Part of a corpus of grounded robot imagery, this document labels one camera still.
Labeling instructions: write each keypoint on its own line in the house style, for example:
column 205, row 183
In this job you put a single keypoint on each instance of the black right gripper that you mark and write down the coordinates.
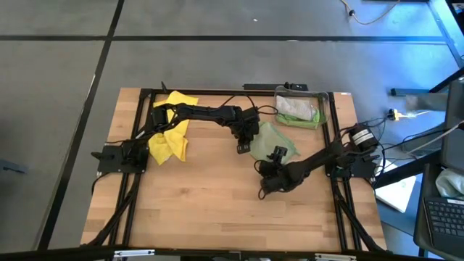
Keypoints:
column 272, row 169

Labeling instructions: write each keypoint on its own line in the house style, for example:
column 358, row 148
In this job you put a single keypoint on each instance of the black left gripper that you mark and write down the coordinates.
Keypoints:
column 245, row 130

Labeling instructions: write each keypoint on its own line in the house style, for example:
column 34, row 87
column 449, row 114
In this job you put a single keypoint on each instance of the pale green towel teal edge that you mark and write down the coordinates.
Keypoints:
column 270, row 139

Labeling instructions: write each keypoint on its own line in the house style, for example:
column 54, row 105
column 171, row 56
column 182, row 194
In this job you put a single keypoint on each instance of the bright green microfiber towel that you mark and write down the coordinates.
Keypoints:
column 301, row 123

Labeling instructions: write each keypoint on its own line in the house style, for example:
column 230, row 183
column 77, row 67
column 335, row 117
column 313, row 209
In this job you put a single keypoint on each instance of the white waffle-weave towel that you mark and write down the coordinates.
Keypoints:
column 293, row 107

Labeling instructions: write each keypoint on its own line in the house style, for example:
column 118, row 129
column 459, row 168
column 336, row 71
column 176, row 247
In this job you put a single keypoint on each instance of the yellow microfiber towel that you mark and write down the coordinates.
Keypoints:
column 174, row 141

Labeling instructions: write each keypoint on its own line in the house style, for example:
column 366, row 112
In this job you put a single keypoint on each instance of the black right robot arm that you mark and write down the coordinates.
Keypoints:
column 319, row 161

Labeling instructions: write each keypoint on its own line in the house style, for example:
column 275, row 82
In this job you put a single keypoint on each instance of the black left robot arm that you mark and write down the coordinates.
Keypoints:
column 206, row 113

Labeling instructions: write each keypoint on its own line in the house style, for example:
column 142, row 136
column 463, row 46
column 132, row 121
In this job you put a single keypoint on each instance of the black power strip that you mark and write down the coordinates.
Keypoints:
column 268, row 87

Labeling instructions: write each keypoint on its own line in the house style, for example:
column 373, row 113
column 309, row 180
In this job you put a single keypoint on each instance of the clear plastic bin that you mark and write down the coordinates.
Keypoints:
column 324, row 101

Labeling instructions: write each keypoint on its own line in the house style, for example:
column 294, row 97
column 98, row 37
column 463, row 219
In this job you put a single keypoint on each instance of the white booklet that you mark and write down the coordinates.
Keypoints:
column 397, row 192

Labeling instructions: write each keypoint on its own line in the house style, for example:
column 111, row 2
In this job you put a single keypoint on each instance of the black metal beam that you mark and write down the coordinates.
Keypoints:
column 406, row 172

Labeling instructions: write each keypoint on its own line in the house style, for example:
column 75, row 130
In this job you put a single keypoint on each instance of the pale cloth bundle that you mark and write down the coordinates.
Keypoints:
column 449, row 183

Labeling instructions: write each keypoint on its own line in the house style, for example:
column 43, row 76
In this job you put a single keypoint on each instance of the grey upright panel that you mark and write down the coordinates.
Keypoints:
column 455, row 127

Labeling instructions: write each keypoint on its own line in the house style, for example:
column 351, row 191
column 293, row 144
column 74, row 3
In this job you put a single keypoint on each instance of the black keyboard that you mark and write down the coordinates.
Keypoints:
column 446, row 217

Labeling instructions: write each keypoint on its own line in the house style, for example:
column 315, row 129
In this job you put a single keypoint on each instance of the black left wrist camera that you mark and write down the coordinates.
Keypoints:
column 251, row 114

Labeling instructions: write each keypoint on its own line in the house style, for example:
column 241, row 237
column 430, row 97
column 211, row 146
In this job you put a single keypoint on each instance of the black table edge rail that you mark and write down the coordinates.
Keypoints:
column 217, row 92
column 217, row 254
column 125, row 210
column 340, row 214

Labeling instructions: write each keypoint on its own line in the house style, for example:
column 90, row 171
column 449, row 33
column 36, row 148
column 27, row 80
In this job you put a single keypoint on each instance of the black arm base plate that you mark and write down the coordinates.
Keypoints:
column 366, row 168
column 108, row 161

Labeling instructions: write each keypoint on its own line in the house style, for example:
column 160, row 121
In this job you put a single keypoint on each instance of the silver metal bracket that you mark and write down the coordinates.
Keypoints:
column 134, row 253
column 335, row 257

